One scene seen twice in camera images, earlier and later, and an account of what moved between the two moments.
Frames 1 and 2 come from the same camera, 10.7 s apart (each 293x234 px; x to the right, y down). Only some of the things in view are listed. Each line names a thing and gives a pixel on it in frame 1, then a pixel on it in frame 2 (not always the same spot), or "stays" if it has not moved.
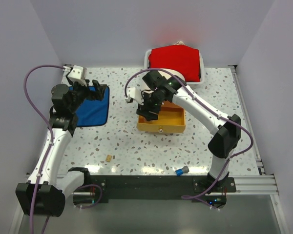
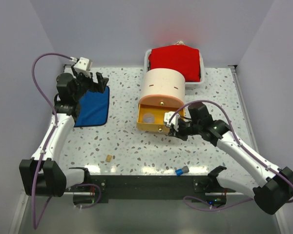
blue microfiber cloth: x=93 y=112 stays
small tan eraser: x=109 y=157 stays
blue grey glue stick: x=185 y=169 stays
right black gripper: x=143 y=111 to x=173 y=132
